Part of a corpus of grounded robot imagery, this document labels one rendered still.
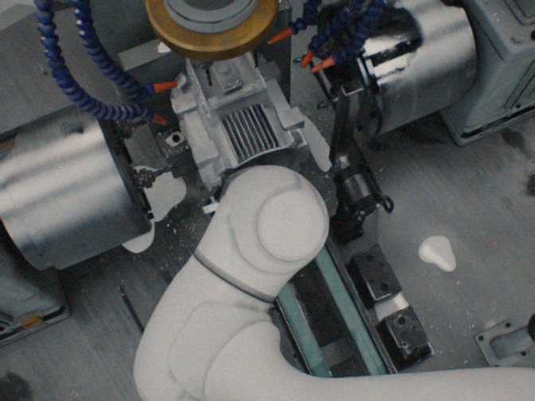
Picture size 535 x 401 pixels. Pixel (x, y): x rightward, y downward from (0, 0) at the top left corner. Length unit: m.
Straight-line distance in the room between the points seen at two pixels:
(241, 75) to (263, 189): 0.49
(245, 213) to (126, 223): 0.45
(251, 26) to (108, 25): 0.38
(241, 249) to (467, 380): 0.24
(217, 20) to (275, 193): 0.31
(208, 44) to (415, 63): 0.38
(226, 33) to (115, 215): 0.34
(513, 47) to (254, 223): 0.64
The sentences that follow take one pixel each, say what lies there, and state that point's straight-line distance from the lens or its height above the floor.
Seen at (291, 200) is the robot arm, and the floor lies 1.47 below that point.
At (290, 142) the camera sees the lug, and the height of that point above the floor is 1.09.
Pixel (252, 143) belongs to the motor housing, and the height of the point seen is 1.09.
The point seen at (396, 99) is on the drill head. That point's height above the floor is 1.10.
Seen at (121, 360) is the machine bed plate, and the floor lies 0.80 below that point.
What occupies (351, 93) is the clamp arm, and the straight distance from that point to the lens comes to 0.91.
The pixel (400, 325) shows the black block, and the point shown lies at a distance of 1.21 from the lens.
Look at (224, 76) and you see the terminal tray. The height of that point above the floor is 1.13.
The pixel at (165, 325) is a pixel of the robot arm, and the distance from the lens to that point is 0.67.
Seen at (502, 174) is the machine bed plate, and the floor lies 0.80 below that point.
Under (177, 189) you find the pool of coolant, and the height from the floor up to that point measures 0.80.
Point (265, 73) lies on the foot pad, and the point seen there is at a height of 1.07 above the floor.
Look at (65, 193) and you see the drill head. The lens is 1.00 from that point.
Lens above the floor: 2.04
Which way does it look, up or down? 70 degrees down
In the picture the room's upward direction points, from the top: 3 degrees counter-clockwise
